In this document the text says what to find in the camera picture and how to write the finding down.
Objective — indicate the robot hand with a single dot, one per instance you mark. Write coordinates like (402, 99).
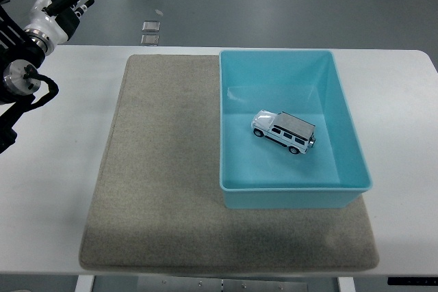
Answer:
(44, 23)

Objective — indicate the white toy car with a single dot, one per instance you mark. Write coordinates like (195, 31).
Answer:
(291, 128)

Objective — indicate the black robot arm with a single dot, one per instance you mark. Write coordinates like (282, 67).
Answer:
(15, 56)

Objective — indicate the blue plastic box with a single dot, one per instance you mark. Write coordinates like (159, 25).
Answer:
(273, 175)

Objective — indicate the metal floor socket plate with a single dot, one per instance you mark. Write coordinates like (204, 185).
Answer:
(150, 39)
(151, 25)

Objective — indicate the small white floor scrap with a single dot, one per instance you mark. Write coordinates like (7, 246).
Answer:
(159, 12)

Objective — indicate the beige felt mat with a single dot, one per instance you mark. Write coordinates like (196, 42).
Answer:
(154, 175)

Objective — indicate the white table leg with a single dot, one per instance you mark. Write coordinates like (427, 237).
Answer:
(83, 285)
(346, 286)

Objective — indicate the grey metal plate with screws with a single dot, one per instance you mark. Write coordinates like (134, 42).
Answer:
(222, 286)

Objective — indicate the black table control panel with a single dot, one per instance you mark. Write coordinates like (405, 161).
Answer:
(410, 281)

